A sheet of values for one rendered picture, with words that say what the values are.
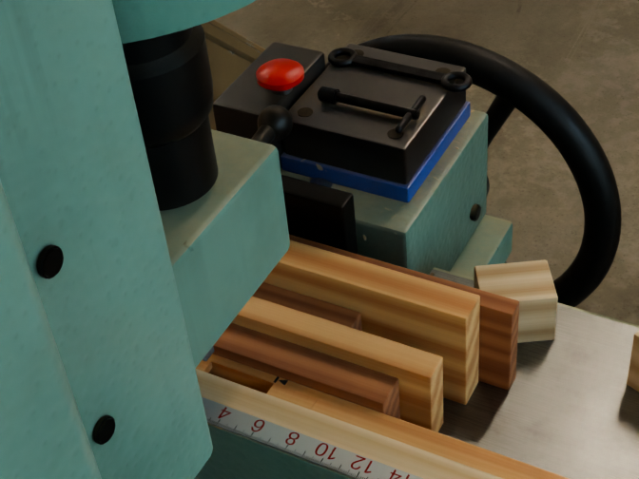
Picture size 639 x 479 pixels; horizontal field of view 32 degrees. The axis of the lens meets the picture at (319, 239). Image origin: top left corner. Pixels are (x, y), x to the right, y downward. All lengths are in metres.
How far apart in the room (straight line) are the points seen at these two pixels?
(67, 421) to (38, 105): 0.09
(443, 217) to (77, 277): 0.38
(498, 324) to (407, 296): 0.05
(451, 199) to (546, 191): 1.50
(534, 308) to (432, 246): 0.09
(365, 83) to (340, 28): 2.02
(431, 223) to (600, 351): 0.13
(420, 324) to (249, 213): 0.13
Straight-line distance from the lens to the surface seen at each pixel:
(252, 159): 0.56
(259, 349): 0.63
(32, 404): 0.32
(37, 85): 0.35
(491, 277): 0.68
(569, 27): 2.73
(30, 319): 0.31
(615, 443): 0.65
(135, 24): 0.40
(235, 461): 0.60
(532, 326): 0.68
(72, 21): 0.36
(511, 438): 0.64
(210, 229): 0.53
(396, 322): 0.63
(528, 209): 2.19
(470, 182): 0.77
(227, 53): 1.34
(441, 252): 0.75
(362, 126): 0.69
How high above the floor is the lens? 1.40
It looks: 41 degrees down
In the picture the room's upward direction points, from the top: 6 degrees counter-clockwise
